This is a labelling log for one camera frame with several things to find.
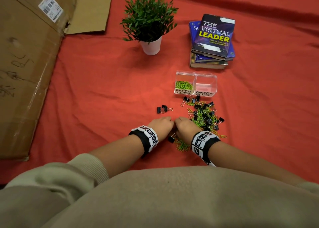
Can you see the left black marker wristband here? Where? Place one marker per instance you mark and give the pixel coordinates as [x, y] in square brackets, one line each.
[147, 137]

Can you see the person's left hand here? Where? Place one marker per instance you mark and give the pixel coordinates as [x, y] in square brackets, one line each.
[162, 128]

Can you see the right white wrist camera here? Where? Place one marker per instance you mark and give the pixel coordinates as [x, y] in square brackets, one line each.
[211, 163]

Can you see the green plant in white pot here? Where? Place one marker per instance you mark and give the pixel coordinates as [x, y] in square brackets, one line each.
[149, 16]

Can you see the right black marker wristband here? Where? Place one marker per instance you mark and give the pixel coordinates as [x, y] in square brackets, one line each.
[204, 142]

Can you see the blue and yellow book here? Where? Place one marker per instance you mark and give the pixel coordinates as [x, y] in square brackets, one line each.
[206, 59]

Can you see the red cloth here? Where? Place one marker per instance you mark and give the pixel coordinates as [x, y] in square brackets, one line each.
[261, 98]

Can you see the pile of green paper clips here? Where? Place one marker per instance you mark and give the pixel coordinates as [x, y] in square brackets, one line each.
[182, 145]
[184, 85]

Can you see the black marker wristband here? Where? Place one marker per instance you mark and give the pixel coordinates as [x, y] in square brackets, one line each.
[204, 142]
[147, 137]

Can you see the beige sweater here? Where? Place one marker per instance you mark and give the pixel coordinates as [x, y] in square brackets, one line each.
[159, 198]

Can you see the person's right forearm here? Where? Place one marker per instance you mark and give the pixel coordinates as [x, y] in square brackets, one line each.
[249, 160]

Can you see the pile of black binder clips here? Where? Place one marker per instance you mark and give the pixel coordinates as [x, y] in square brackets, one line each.
[171, 139]

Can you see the black book with yellow print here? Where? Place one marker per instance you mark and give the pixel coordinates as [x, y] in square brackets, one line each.
[214, 36]

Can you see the olive brown book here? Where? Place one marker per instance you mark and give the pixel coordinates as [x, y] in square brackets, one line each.
[206, 66]

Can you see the brown cardboard box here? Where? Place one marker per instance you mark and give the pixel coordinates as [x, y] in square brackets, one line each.
[25, 86]

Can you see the person's right hand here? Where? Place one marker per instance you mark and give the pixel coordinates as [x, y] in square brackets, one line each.
[187, 128]

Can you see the clear two-compartment plastic box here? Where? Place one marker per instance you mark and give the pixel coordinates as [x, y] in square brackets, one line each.
[206, 84]

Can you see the person's left forearm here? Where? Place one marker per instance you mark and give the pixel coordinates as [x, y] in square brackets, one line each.
[119, 153]

